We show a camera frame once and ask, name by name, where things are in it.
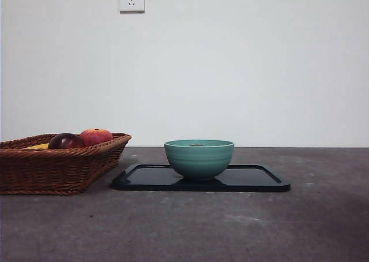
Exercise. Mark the green avocado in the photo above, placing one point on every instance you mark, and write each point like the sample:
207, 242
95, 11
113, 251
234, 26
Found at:
196, 144

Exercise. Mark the teal ceramic bowl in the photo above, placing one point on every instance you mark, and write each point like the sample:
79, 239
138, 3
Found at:
199, 164

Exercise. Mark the dark green plastic tray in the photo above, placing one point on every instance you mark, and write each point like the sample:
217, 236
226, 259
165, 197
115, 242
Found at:
144, 181

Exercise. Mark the red apple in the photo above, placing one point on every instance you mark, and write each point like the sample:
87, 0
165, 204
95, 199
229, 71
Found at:
97, 136

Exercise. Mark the yellow banana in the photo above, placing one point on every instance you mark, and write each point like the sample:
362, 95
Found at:
38, 146

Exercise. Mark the brown wicker basket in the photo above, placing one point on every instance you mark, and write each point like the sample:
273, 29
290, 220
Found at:
43, 172

